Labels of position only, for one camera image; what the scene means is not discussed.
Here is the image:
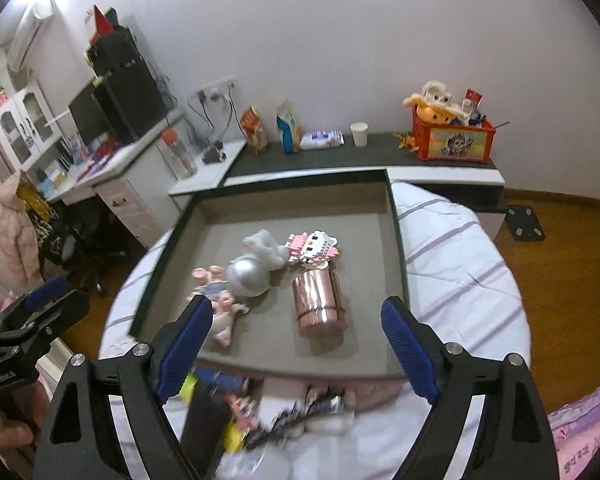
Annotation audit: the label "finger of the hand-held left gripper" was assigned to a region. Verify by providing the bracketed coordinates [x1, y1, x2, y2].
[0, 289, 91, 358]
[0, 275, 68, 333]

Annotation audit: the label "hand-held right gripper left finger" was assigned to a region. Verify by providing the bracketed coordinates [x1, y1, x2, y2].
[32, 294, 216, 480]

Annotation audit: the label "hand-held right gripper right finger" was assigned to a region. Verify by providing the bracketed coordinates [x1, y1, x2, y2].
[380, 295, 561, 480]

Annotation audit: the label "large black shallow tray box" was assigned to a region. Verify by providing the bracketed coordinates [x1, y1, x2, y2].
[129, 167, 412, 381]

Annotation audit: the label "person's left hand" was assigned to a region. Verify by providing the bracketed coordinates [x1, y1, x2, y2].
[0, 400, 38, 461]

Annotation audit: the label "dark blue flat item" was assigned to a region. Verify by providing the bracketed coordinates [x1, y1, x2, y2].
[195, 369, 253, 395]

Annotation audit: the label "black office chair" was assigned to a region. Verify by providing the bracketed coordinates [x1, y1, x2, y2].
[40, 205, 126, 296]

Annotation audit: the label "pink padded jacket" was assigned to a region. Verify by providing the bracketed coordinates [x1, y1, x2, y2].
[0, 170, 43, 286]

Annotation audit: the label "pink pig doll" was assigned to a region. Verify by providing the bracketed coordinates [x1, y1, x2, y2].
[186, 265, 248, 348]

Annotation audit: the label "yellow patterned garment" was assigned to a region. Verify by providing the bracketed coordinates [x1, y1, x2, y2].
[17, 180, 61, 261]

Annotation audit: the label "rose gold metal cylinder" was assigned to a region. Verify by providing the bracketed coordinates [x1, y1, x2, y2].
[291, 267, 348, 341]

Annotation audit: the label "white desk with drawers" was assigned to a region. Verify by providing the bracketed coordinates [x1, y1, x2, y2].
[40, 110, 186, 251]

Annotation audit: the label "pile of colourful stationery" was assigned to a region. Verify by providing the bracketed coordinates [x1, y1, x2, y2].
[45, 132, 123, 186]

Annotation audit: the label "pink white block toy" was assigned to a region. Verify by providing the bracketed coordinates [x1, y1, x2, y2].
[284, 230, 341, 268]

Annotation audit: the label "white glass door cabinet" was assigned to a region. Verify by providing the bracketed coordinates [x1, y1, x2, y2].
[0, 80, 63, 171]

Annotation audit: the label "black floor scale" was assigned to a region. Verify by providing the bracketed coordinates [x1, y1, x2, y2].
[505, 205, 547, 242]

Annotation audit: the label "small white nightstand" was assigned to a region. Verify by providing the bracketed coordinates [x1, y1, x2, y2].
[169, 139, 248, 211]

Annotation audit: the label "black computer monitor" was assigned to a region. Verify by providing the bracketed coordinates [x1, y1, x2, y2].
[69, 80, 112, 146]

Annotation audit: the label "pink patterned blanket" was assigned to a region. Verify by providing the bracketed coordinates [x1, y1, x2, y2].
[545, 375, 600, 480]

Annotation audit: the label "clear bottle with orange lid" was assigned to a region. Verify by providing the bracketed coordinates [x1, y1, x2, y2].
[161, 129, 198, 180]

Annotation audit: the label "low cabinet with dark top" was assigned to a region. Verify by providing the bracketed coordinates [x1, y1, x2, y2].
[222, 132, 508, 238]

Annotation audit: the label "black cylindrical device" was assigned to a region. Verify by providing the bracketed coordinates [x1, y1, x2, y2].
[202, 141, 227, 165]

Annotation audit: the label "red plastic crate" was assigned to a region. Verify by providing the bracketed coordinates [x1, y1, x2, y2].
[412, 107, 496, 163]

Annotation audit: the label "black computer tower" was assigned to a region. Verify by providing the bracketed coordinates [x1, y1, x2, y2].
[86, 27, 168, 143]

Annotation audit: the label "wet wipes pack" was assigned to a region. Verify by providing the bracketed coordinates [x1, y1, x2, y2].
[300, 130, 345, 151]

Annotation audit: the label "orange snack bag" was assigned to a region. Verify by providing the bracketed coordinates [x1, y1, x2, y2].
[240, 106, 270, 155]

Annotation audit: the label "yellow plush toy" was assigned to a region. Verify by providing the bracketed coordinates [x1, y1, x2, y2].
[415, 102, 456, 123]

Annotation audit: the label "white air conditioner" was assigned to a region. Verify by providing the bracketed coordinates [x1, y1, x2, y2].
[7, 0, 56, 71]

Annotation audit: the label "cream plush toy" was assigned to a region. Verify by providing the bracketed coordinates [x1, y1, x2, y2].
[405, 79, 455, 111]

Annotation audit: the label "red pointed box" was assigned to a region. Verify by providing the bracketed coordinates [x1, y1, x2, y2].
[92, 5, 115, 36]

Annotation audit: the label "black power cables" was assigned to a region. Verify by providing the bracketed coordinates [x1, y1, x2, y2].
[186, 89, 242, 147]

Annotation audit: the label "white wall socket strip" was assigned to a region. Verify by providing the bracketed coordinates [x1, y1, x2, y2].
[195, 76, 238, 98]

